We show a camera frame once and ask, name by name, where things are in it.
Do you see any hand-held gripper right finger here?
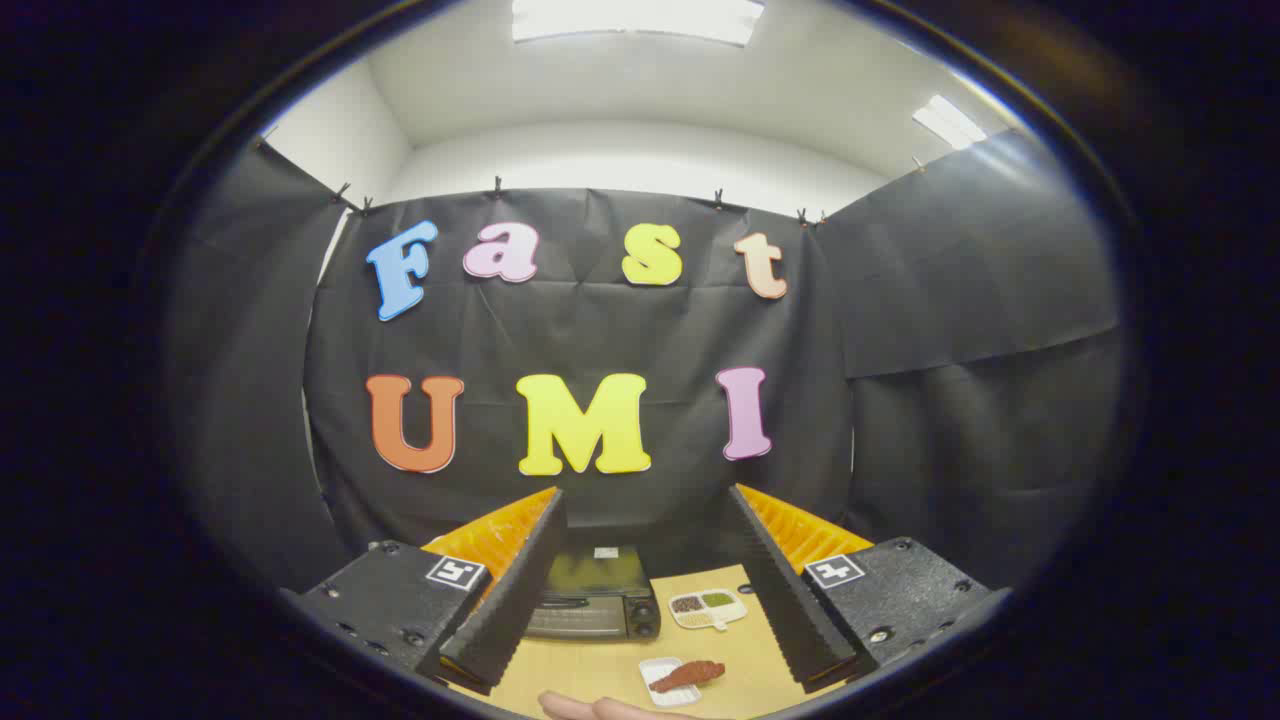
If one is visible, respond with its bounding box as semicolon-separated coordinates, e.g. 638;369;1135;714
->
727;484;1011;694

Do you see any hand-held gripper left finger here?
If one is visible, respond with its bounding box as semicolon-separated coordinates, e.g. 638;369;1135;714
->
283;487;568;698

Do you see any black toaster oven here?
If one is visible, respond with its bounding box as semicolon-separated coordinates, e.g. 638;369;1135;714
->
520;545;663;641

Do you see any red-brown meat piece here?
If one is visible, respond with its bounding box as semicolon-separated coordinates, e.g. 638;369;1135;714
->
650;660;726;694

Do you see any white divided plate with beans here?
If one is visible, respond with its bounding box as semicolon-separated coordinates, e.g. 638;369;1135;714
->
668;588;749;633

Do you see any white rectangular tray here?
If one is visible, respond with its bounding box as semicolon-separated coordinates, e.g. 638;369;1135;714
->
638;656;706;709

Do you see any ceiling light panel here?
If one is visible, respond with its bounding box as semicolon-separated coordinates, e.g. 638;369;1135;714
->
912;94;988;151
512;0;766;47

